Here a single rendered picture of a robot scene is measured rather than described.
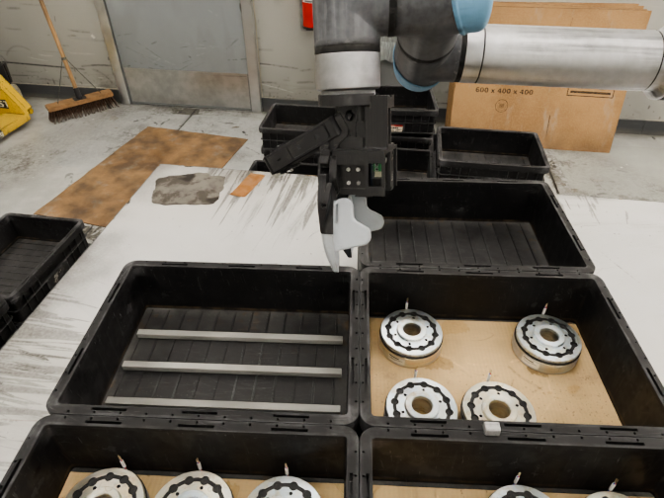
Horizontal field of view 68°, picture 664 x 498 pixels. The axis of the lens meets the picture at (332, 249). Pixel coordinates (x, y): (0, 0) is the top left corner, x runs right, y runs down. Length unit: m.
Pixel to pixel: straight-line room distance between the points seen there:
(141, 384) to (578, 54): 0.77
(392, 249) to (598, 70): 0.51
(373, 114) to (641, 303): 0.87
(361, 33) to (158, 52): 3.38
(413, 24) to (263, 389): 0.55
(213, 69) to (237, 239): 2.59
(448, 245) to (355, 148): 0.53
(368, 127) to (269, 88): 3.16
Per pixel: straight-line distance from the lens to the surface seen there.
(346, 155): 0.58
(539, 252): 1.12
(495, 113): 3.40
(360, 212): 0.65
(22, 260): 2.01
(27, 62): 4.54
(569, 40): 0.74
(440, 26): 0.60
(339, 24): 0.58
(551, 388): 0.87
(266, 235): 1.30
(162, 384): 0.85
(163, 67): 3.93
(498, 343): 0.90
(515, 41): 0.72
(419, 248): 1.06
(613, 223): 1.53
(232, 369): 0.82
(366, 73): 0.58
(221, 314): 0.92
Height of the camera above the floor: 1.48
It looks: 39 degrees down
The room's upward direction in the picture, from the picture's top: straight up
